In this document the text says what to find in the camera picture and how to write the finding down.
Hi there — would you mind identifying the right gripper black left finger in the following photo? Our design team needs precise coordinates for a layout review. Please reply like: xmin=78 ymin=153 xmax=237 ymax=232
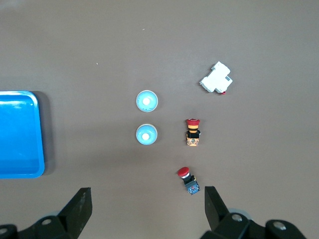
xmin=0 ymin=187 xmax=93 ymax=239

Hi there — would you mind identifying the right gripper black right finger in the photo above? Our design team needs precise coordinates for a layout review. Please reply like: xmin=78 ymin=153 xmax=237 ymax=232
xmin=200 ymin=186 xmax=308 ymax=239

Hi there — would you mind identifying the plain blue bell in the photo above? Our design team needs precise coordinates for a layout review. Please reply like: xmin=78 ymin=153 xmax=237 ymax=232
xmin=136 ymin=123 xmax=158 ymax=146

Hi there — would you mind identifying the blue bell with black marks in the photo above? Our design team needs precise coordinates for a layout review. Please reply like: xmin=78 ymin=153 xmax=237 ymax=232
xmin=136 ymin=90 xmax=159 ymax=113

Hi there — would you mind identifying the blue plastic tray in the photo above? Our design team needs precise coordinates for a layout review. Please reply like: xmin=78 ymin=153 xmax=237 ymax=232
xmin=0 ymin=91 xmax=45 ymax=179

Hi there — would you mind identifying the red push button black body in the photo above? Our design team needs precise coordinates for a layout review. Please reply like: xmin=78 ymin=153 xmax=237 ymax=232
xmin=177 ymin=166 xmax=201 ymax=196

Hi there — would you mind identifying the red yellow emergency stop button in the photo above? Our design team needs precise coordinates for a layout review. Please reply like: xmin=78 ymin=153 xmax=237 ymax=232
xmin=185 ymin=118 xmax=201 ymax=147

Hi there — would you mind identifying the white circuit breaker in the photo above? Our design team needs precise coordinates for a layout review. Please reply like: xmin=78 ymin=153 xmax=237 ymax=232
xmin=199 ymin=61 xmax=233 ymax=95

